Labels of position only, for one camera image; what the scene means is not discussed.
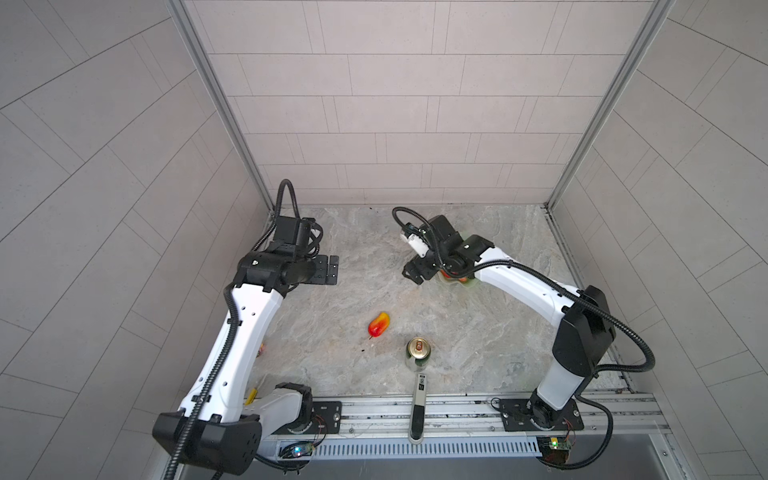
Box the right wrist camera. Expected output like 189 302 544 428
400 223 431 258

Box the green wavy fruit bowl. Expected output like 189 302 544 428
437 270 478 288

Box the right circuit board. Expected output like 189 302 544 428
536 437 572 466

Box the red yellow fake pear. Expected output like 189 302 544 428
367 312 391 338

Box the green drink can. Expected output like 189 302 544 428
405 337 432 372

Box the black white handheld tool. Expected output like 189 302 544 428
408 373 427 445

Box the circuit board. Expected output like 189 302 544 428
536 437 572 466
278 441 316 460

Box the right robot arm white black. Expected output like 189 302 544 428
392 207 616 430

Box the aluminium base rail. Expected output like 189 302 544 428
263 392 670 445

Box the left circuit board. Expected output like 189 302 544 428
278 441 316 460

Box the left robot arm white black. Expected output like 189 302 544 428
152 216 339 479

